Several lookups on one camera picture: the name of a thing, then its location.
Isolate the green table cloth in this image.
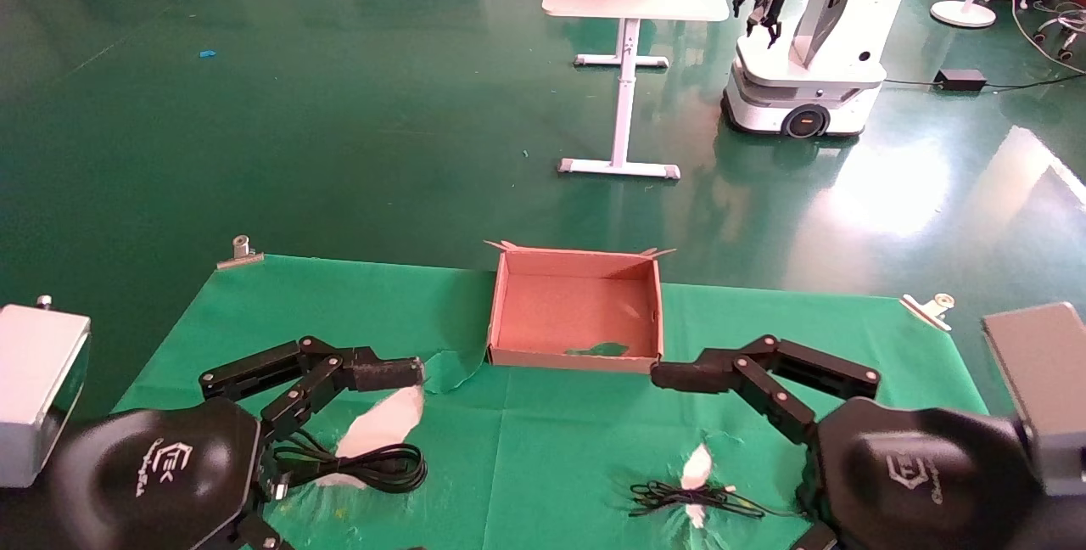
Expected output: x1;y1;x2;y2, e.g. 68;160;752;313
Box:
110;255;990;550

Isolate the black power adapter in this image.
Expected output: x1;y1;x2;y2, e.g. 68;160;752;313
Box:
933;68;988;93

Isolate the office chair wheel base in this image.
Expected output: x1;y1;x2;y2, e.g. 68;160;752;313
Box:
1030;5;1086;69

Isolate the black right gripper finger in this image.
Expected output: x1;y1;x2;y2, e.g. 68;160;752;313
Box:
790;519;841;550
651;333;881;446

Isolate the white pedestal table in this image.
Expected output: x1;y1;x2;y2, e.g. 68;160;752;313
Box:
541;0;731;181

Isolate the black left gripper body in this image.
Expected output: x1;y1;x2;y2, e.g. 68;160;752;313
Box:
34;399;265;550

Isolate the thin black cable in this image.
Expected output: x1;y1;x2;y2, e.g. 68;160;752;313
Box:
627;480;767;522

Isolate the white wheeled robot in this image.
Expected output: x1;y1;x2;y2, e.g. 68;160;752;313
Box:
720;0;927;140

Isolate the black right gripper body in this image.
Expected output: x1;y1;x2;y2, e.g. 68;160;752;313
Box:
801;397;1063;550

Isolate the metal binder clip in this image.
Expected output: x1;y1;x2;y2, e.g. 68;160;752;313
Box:
216;233;265;270
899;292;956;333

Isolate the open brown cardboard box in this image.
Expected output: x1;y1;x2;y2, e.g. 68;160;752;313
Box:
484;239;677;374

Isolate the thick black cable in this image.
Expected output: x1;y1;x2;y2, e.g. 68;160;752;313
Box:
271;429;428;500

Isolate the black floor cable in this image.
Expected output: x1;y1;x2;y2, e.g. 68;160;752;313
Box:
882;70;1086;95

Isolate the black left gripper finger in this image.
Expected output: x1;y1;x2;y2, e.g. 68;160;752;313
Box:
225;514;294;550
200;335;426;441

